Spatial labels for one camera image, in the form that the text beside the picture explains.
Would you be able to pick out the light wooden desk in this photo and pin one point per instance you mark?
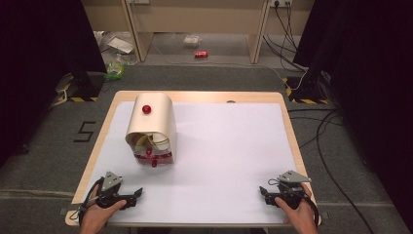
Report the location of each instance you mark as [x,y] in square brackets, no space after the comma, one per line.
[195,19]

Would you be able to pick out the green plastic bag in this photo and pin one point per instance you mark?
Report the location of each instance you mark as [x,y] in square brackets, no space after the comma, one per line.
[115,69]

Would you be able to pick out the red snack packets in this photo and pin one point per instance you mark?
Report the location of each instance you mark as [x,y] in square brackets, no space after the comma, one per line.
[156,158]

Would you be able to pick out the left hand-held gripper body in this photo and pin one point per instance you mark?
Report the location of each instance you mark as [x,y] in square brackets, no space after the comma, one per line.
[110,187]

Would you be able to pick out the black curtain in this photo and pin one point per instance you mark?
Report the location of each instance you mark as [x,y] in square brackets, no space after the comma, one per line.
[39,65]
[367,81]

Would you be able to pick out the person's right hand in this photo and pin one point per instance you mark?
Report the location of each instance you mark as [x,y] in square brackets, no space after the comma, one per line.
[298,213]

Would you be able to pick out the stack of red stick packets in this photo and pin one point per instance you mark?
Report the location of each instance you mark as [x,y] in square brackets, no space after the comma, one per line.
[162,156]

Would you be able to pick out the white wall socket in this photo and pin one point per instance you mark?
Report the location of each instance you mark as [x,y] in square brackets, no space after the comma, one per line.
[281,3]

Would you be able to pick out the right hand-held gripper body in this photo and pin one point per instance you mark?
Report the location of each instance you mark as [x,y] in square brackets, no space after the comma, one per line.
[290,190]

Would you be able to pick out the person's left hand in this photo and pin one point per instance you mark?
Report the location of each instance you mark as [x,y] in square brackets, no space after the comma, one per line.
[97,216]

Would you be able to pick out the black stand base, striped tape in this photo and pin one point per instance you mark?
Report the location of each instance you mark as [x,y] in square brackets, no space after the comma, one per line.
[79,87]
[307,91]

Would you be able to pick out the clear plastic food container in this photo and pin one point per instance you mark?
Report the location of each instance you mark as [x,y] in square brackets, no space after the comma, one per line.
[192,40]

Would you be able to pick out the cream storage box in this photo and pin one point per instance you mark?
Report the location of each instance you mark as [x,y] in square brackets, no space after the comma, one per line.
[152,117]

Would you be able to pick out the red drink can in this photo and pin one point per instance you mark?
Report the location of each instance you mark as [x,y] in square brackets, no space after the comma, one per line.
[201,54]

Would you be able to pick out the white papers and plastic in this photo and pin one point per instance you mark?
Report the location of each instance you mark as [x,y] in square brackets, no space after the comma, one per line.
[118,44]

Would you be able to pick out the clear drawer, yellowish contents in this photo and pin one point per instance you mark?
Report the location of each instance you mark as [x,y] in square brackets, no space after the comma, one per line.
[142,141]

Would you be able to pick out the white table mat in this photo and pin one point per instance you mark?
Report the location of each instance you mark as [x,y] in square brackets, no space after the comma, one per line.
[211,162]

